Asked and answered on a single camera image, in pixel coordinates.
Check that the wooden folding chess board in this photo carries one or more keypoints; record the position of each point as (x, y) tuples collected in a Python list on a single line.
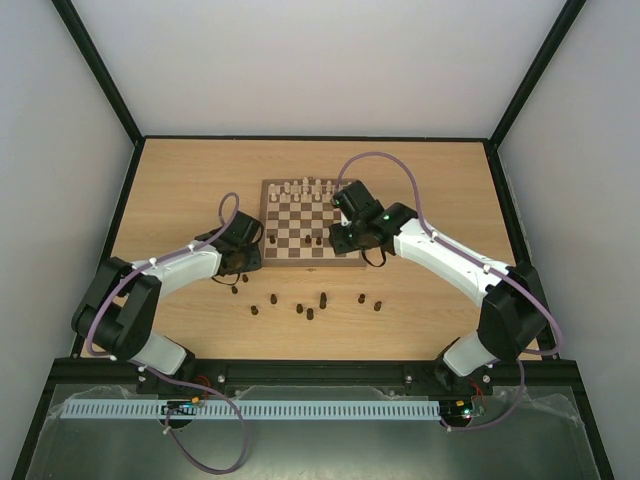
[(290, 220)]

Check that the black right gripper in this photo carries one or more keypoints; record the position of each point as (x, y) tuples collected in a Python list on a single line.
[(342, 240)]

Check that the light blue slotted cable duct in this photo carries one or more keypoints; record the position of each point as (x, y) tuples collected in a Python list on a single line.
[(257, 410)]

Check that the electronics board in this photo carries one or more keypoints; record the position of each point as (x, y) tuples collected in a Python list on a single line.
[(467, 408), (183, 407)]

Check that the left electronics board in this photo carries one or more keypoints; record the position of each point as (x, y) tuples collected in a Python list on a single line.
[(183, 407)]

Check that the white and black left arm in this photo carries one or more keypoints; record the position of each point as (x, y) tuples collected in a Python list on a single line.
[(117, 311)]

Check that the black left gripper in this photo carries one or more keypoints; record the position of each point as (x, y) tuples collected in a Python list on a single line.
[(255, 261)]

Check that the right electronics board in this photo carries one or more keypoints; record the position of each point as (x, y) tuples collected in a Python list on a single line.
[(467, 408)]

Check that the black aluminium frame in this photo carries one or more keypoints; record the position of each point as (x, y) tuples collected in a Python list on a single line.
[(549, 373)]

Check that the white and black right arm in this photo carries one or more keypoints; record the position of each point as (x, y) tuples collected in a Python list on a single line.
[(511, 311)]

